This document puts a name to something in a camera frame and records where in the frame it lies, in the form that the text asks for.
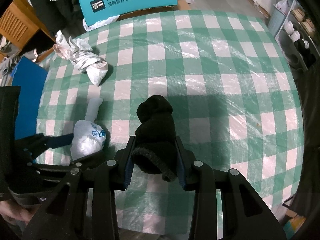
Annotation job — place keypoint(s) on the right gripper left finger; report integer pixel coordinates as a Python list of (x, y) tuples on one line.
[(129, 165)]

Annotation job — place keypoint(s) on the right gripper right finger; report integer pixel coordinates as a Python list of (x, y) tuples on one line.
[(185, 166)]

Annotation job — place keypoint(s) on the dark grey sock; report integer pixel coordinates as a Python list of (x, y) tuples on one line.
[(155, 145)]

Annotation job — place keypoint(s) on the white plastic bag bundle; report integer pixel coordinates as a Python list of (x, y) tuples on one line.
[(88, 138)]

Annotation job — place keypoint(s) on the light blue sock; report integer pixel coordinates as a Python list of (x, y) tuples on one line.
[(93, 109)]

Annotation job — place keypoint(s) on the patterned plastic bag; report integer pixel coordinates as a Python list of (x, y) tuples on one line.
[(80, 54)]

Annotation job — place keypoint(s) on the person left hand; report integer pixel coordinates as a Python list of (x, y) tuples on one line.
[(11, 212)]

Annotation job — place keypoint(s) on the green checkered tablecloth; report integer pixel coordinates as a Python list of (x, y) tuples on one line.
[(235, 102)]

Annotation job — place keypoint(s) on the blue cardboard shoebox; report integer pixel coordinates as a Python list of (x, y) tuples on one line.
[(31, 78)]

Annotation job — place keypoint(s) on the grey clothes pile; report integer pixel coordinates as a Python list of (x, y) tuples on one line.
[(9, 64)]

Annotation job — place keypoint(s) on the white plastic bag under box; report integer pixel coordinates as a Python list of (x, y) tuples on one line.
[(100, 23)]

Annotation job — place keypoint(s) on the brown cardboard box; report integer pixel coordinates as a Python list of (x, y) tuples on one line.
[(181, 5)]

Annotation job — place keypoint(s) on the metal shoe rack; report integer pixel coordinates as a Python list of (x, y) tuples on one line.
[(296, 34)]

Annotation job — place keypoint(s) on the wooden louvered cabinet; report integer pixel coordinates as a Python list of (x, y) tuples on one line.
[(19, 24)]

